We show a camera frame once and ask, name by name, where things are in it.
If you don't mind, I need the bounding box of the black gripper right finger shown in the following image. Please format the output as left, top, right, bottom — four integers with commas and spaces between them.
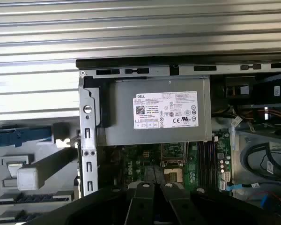
162, 183, 281, 225

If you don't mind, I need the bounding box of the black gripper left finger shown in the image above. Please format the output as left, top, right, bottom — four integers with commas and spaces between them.
21, 182, 155, 225

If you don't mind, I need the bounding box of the black RAM slot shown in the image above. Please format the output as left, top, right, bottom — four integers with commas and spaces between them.
207, 140, 218, 188
198, 140, 208, 188

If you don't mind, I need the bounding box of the CPU socket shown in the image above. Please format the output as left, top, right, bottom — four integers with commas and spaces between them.
163, 166, 184, 184

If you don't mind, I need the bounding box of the green motherboard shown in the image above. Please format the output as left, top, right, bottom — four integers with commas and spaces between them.
100, 133, 234, 192

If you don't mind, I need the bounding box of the metal socket cover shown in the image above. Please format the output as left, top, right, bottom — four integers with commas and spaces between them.
161, 142, 188, 166

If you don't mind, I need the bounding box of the black open PC case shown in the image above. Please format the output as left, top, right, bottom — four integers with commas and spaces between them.
76, 58, 281, 225

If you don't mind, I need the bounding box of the grey power supply unit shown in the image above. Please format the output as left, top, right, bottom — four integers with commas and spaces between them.
96, 76, 213, 148

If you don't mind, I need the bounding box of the grey parts rack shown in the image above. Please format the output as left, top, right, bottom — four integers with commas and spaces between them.
0, 117, 81, 225

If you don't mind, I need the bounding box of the blue disk carrier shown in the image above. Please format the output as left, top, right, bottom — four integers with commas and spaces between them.
0, 127, 53, 148

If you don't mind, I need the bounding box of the blue flat data cable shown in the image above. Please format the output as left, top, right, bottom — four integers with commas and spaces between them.
225, 183, 252, 192

